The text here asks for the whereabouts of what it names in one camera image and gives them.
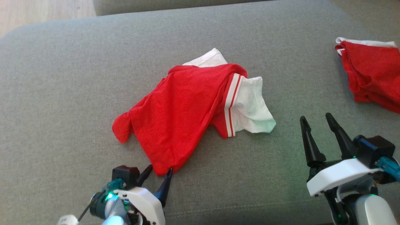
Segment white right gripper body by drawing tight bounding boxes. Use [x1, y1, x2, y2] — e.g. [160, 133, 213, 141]
[307, 158, 383, 197]

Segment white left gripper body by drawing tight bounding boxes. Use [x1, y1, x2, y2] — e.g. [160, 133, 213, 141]
[113, 187, 165, 225]

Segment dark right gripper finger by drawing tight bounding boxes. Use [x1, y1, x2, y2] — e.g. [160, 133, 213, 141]
[300, 116, 326, 168]
[325, 113, 358, 160]

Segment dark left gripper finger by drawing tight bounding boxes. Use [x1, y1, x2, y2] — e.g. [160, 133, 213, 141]
[153, 167, 173, 208]
[137, 165, 153, 187]

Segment red shorts with white stripes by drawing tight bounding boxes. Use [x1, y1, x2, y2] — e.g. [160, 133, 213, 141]
[334, 37, 400, 113]

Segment red and white basketball jersey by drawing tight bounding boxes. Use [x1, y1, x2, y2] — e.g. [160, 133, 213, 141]
[112, 48, 277, 176]

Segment large grey sofa seat cushion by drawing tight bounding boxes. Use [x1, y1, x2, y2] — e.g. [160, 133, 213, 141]
[0, 0, 400, 225]

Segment grey sofa back cushion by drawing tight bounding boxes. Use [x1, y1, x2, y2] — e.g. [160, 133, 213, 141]
[93, 0, 275, 17]

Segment right cable with teal connector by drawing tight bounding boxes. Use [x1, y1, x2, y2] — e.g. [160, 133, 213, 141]
[377, 156, 400, 182]

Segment white cable label tag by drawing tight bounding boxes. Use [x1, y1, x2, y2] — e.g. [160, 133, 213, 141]
[56, 214, 79, 225]

